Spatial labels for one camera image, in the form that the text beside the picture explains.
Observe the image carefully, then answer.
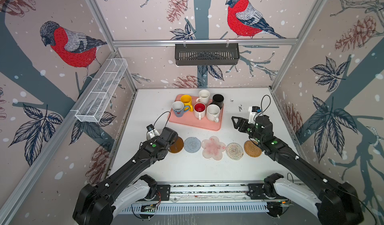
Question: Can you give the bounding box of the glossy brown round coaster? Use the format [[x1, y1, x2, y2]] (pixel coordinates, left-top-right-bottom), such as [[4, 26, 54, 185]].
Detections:
[[169, 137, 184, 154]]

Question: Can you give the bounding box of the rattan round woven coaster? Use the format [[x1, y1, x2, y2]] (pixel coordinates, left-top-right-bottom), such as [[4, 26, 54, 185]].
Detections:
[[244, 141, 263, 158]]

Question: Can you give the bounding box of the blue grey woven coaster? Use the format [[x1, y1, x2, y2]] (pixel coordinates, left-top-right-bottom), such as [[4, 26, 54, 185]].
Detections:
[[184, 137, 201, 153]]

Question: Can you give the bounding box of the multicolour zigzag woven coaster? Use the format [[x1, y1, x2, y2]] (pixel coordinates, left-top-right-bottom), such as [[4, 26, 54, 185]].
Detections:
[[226, 143, 244, 161]]

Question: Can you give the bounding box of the pink flower shaped coaster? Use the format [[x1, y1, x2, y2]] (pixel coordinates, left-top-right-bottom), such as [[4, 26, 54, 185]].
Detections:
[[201, 136, 226, 161]]

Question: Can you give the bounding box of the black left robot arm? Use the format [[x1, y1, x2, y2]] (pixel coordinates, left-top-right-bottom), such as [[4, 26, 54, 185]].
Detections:
[[73, 127, 178, 225]]

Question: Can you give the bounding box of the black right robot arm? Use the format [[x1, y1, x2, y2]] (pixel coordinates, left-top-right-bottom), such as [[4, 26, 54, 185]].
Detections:
[[232, 115, 364, 225]]

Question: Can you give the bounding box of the pink tray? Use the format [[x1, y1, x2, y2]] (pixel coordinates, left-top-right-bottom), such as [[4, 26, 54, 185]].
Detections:
[[169, 110, 223, 131]]

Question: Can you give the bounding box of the blue patterned mug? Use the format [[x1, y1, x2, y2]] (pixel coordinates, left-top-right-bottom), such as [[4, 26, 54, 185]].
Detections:
[[172, 101, 190, 118]]

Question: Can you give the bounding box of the yellow mug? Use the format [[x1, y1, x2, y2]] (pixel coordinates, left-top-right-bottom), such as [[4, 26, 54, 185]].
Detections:
[[180, 95, 194, 112]]

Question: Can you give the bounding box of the red inside white mug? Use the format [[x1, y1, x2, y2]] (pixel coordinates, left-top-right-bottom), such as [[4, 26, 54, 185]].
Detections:
[[194, 103, 206, 120]]

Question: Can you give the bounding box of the black mug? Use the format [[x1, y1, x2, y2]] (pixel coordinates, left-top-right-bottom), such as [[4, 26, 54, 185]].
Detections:
[[212, 94, 224, 109]]

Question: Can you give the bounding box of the cream mug at back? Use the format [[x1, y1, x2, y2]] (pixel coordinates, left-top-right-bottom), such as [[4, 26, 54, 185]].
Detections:
[[196, 90, 211, 105]]

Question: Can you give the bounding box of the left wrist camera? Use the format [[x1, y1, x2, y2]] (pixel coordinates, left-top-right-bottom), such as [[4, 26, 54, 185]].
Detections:
[[146, 124, 160, 140]]

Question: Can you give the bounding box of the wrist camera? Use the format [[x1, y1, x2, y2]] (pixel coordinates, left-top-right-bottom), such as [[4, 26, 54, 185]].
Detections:
[[248, 106, 262, 124], [146, 124, 160, 140]]

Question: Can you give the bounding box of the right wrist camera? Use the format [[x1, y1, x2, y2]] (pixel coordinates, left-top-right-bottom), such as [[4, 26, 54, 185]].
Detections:
[[248, 106, 262, 124]]

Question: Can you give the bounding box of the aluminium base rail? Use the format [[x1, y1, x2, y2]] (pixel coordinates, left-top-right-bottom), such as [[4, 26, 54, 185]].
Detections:
[[119, 179, 331, 215]]

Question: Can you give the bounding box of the white wire mesh shelf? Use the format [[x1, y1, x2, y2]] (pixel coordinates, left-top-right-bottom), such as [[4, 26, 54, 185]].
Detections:
[[75, 58, 128, 123]]

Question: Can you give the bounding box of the black hanging wire basket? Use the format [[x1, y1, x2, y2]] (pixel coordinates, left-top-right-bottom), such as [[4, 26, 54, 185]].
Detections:
[[175, 44, 240, 66]]

